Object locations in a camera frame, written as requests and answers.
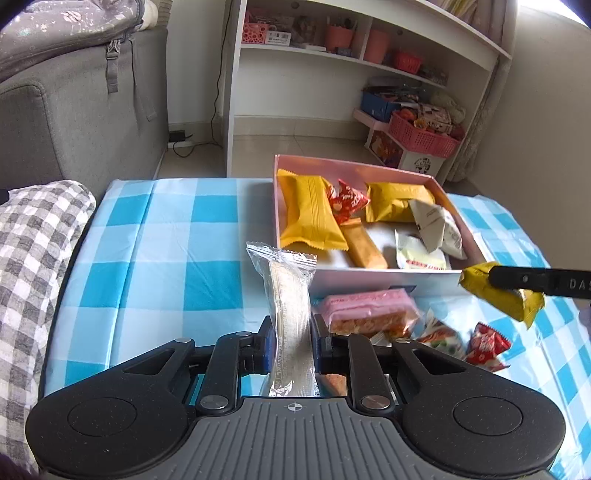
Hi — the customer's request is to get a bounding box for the pink cup right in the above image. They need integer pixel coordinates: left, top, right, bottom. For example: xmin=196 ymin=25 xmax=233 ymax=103
xmin=363 ymin=29 xmax=390 ymax=64

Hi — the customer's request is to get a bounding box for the pink and silver cardboard box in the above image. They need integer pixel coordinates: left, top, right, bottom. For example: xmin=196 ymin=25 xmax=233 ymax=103
xmin=273 ymin=155 xmax=493 ymax=298

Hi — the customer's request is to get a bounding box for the pink plastic basket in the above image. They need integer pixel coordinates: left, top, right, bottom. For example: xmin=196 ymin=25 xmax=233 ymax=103
xmin=389 ymin=112 xmax=461 ymax=159

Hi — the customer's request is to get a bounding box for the large yellow snack packet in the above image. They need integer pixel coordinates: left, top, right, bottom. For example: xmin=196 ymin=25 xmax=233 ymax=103
xmin=366 ymin=182 xmax=436 ymax=223
xmin=276 ymin=169 xmax=349 ymax=251

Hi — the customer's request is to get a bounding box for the blue storage bin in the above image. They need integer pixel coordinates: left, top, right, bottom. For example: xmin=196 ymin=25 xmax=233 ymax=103
xmin=360 ymin=91 xmax=401 ymax=123

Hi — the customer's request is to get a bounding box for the clear white wafer packet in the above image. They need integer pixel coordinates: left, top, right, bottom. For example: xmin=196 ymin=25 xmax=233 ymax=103
xmin=246 ymin=242 xmax=318 ymax=397

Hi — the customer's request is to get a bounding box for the orange wafer bar packet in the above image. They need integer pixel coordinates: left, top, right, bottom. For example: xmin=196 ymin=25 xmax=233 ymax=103
xmin=341 ymin=218 xmax=389 ymax=269

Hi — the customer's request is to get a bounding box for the orange cracker clear packet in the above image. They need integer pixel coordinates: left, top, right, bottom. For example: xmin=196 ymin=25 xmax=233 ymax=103
xmin=317 ymin=374 xmax=348 ymax=397

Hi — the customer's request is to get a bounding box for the white pecan kernels packet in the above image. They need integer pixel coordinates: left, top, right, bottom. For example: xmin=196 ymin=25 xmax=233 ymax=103
xmin=416 ymin=310 xmax=467 ymax=360

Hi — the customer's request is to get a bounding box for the red white candy packet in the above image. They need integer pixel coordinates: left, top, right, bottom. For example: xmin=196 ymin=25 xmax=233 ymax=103
xmin=465 ymin=323 xmax=512 ymax=372

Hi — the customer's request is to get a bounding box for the person's right hand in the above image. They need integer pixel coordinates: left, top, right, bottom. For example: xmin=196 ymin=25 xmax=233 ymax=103
xmin=579 ymin=307 xmax=591 ymax=330

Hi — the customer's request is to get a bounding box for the lace curtain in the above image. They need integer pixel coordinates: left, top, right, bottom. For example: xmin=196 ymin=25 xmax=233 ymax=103
xmin=447 ymin=0 xmax=518 ymax=182

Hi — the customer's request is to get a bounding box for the pink rice cracker packet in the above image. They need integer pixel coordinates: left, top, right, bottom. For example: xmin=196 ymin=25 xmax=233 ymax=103
xmin=315 ymin=289 xmax=422 ymax=337

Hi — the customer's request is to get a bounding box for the large yellow snack packet left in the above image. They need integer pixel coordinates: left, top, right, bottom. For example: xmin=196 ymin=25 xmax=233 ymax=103
xmin=276 ymin=169 xmax=349 ymax=251

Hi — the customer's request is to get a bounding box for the red shelf basket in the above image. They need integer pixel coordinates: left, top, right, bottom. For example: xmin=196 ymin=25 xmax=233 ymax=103
xmin=393 ymin=50 xmax=423 ymax=75

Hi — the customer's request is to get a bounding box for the yellow noodle snack packet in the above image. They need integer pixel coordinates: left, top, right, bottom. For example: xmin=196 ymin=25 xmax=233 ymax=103
xmin=459 ymin=262 xmax=545 ymax=328

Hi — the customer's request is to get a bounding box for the blue white checkered tablecloth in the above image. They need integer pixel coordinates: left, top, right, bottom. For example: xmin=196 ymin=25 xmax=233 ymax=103
xmin=43 ymin=177 xmax=591 ymax=480

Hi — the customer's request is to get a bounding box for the white yellow snack packet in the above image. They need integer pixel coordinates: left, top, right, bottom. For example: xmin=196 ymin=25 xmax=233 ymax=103
xmin=394 ymin=230 xmax=451 ymax=271

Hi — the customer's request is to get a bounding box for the pink cup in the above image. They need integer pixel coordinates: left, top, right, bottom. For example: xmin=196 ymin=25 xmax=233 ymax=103
xmin=325 ymin=25 xmax=355 ymax=52
xmin=363 ymin=29 xmax=390 ymax=64

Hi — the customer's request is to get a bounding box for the white storage box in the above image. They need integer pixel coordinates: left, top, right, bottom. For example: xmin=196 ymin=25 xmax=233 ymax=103
xmin=366 ymin=130 xmax=445 ymax=176

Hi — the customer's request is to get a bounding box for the small pink shelf basket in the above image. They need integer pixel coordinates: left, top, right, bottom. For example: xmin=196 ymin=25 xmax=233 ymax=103
xmin=242 ymin=11 xmax=270 ymax=45

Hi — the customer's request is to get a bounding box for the red candy packet in box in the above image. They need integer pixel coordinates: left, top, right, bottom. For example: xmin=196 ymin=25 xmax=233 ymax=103
xmin=328 ymin=179 xmax=370 ymax=224

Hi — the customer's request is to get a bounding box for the white beige snack packet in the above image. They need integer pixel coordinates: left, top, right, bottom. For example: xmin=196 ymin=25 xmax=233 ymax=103
xmin=409 ymin=199 xmax=467 ymax=260

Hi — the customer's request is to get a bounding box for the silver grey backpack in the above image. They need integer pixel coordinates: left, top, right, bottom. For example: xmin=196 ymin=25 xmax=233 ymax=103
xmin=1 ymin=1 xmax=159 ymax=94

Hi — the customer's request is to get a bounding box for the grey white checkered cushion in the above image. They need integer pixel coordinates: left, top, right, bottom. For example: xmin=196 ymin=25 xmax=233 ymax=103
xmin=1 ymin=180 xmax=96 ymax=479

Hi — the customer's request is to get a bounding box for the grey sofa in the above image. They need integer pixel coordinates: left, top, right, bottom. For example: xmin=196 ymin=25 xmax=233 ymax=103
xmin=1 ymin=27 xmax=168 ymax=198

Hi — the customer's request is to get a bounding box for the pink cup left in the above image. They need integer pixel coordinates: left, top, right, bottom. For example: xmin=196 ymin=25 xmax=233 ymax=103
xmin=325 ymin=25 xmax=355 ymax=52

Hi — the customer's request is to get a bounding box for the large yellow snack packet right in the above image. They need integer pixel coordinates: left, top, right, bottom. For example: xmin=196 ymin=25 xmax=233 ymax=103
xmin=366 ymin=182 xmax=436 ymax=223

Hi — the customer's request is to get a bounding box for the white bookshelf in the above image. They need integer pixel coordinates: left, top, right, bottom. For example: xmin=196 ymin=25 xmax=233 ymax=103
xmin=221 ymin=1 xmax=509 ymax=181

